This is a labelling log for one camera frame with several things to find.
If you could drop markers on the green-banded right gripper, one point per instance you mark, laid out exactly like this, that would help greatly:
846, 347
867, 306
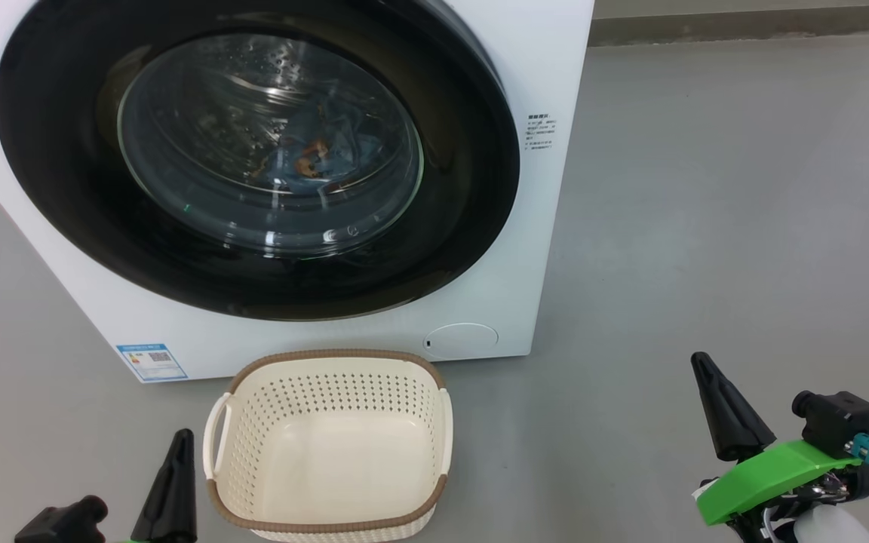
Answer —
774, 475

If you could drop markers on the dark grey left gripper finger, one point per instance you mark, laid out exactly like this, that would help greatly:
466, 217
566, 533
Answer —
154, 513
182, 505

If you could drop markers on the black round glass washer door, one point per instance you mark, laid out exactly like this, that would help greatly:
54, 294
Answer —
65, 188

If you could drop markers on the cream perforated laundry basket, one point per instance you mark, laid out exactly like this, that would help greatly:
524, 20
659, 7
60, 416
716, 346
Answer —
329, 467

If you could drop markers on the white front-load washing machine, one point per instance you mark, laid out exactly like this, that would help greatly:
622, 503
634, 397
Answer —
540, 264

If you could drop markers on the blue energy label sticker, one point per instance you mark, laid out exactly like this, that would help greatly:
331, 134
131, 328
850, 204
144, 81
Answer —
151, 363

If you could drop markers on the round white filter cap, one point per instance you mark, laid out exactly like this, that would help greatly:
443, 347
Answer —
461, 339

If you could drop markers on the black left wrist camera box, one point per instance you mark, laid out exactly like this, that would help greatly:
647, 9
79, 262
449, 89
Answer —
57, 524

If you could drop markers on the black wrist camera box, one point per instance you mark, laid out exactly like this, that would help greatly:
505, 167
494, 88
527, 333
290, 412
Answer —
57, 524
842, 422

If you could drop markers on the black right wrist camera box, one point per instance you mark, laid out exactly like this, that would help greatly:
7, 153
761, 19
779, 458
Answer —
842, 422

